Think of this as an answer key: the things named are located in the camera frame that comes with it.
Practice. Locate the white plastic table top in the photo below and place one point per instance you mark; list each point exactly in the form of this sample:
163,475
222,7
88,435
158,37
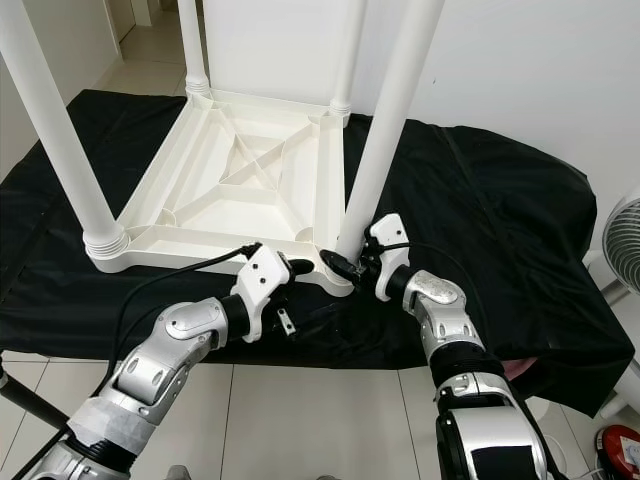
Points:
210,225

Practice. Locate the white plastic table leg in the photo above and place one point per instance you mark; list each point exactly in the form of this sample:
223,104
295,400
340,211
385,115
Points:
395,110
350,50
192,45
60,130

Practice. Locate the black tablecloth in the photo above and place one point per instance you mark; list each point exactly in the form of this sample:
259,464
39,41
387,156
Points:
530,250

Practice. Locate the pink rounded object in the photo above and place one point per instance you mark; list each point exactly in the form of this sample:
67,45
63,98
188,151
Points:
520,368

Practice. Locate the white round fan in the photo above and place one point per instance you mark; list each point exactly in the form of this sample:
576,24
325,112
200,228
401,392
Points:
620,240

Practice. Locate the red round object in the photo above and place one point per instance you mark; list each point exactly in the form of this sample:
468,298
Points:
620,445

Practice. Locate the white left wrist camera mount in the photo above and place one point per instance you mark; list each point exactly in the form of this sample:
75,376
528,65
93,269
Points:
265,275

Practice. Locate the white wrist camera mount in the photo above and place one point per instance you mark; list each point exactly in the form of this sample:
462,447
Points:
388,235
265,275

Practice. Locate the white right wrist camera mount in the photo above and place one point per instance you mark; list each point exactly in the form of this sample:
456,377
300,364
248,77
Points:
388,235

